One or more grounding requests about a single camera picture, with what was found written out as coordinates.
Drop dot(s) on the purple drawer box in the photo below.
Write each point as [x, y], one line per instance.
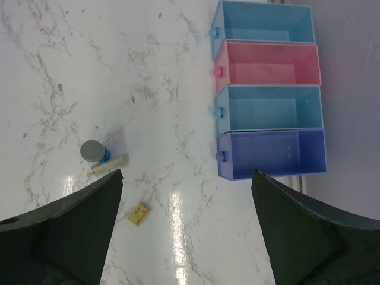
[276, 153]

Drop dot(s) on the teal blue drawer box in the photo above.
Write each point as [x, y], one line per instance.
[239, 108]

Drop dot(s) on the white eraser stick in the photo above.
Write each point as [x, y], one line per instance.
[109, 166]

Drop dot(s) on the light blue drawer box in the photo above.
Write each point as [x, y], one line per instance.
[260, 22]

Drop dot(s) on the small yellow eraser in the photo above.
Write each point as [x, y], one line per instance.
[139, 214]

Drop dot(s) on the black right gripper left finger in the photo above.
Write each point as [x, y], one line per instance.
[65, 241]

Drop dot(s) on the pink drawer box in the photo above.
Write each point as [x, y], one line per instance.
[266, 64]

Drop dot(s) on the blue glue stick grey cap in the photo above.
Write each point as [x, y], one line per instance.
[94, 151]

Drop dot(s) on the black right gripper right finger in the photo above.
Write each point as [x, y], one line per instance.
[311, 242]

